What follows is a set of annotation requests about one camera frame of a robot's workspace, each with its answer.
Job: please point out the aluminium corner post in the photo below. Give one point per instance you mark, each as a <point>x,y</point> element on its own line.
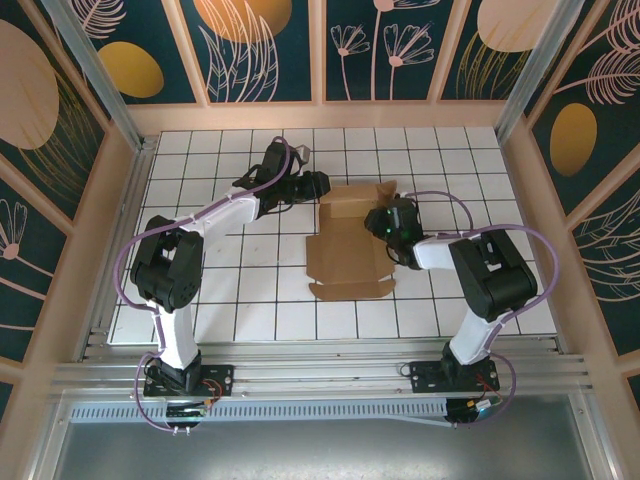
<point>532,70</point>
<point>95,75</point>

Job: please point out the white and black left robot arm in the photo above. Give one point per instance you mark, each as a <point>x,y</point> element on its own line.
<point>175,335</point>

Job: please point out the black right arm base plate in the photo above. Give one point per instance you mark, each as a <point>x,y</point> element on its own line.
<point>425,375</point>

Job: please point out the aluminium side rail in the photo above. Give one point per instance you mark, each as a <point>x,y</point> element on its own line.
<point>125,225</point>

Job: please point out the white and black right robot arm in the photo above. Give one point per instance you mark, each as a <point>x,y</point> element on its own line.
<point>472,335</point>

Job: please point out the brown cardboard box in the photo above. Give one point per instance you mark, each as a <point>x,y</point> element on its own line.
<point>345,255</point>

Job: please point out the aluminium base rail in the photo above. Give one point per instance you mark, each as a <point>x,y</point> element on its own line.
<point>325,370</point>

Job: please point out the grey metal sheet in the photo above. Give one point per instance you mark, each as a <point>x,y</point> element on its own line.
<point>320,450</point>

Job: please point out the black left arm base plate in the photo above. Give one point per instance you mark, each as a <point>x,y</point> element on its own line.
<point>222,377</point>

